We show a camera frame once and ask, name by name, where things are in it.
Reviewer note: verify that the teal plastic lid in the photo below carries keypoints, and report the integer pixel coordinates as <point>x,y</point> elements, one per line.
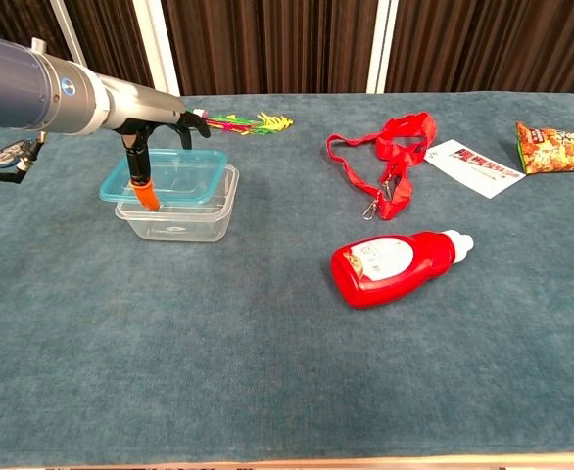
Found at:
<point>189,176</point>

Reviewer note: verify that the white frame post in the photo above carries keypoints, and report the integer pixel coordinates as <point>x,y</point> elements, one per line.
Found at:
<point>382,46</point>
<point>157,49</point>
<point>69,34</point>

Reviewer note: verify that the clear plastic container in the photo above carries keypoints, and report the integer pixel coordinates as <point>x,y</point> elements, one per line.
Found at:
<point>189,222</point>

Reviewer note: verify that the teal table cloth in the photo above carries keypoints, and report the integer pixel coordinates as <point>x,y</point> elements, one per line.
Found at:
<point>218,352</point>

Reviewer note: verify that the colourful feather shuttlecock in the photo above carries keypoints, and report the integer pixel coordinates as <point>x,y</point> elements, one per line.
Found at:
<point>248,125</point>

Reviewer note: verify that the green orange snack bag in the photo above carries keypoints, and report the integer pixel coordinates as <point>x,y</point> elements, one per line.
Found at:
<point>556,149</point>

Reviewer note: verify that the red ketchup bottle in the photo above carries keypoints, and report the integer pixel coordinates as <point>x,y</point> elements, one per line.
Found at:
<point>414,264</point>

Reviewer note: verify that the dark brown curtain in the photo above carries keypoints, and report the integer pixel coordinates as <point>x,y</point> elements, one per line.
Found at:
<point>277,44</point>

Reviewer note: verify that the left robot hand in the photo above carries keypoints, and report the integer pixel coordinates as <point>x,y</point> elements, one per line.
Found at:
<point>140,105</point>

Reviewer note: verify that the white card red print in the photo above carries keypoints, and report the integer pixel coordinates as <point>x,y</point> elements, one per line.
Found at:
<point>478,169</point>

